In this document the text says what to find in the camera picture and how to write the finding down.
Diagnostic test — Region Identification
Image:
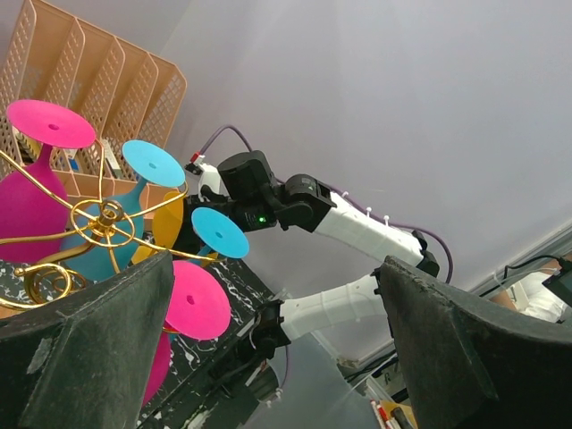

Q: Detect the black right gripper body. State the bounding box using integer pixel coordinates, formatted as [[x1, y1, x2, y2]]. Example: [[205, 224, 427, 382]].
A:
[[176, 198, 250, 255]]

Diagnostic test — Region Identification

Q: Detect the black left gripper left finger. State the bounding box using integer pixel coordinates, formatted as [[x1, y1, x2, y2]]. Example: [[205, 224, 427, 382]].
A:
[[1, 252, 174, 428]]

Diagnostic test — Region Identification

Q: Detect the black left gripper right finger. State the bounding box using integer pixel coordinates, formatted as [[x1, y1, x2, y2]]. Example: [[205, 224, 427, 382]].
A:
[[378, 257, 571, 428]]

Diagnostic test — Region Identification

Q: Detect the blue wine glass front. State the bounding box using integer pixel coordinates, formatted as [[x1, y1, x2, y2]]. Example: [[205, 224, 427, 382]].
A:
[[191, 207, 249, 259]]

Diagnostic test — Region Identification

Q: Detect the yellow wine glass back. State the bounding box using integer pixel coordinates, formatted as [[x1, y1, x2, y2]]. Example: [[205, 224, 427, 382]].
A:
[[131, 191, 184, 265]]

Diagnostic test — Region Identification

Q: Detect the magenta wine glass front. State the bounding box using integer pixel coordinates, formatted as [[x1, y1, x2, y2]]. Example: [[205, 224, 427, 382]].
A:
[[142, 260, 231, 406]]

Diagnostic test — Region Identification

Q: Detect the magenta wine glass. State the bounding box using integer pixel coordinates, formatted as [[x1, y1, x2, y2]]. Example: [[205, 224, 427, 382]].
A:
[[1, 99, 96, 264], [142, 260, 231, 406]]

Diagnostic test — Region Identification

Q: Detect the light blue wine glass back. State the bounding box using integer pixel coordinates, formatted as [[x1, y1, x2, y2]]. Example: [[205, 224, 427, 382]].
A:
[[61, 140, 185, 282]]

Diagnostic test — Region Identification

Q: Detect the magenta wine glass back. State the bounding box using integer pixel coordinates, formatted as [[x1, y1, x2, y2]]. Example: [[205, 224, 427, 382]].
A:
[[1, 99, 96, 264]]

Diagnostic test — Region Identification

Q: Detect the pink desk file organizer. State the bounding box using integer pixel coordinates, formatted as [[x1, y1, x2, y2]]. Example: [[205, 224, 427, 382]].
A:
[[1, 1, 187, 198]]

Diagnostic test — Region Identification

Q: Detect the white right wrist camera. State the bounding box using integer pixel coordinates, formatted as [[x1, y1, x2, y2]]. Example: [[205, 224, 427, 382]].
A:
[[184, 152, 222, 201]]

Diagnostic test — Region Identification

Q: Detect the gold wire wine glass rack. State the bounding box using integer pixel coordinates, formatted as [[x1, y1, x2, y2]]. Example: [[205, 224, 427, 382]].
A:
[[0, 138, 220, 334]]

